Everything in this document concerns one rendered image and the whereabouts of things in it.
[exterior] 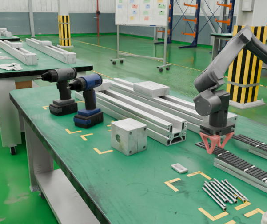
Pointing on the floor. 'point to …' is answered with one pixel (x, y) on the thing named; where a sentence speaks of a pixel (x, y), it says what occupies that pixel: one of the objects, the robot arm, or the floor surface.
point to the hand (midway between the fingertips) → (215, 149)
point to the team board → (142, 21)
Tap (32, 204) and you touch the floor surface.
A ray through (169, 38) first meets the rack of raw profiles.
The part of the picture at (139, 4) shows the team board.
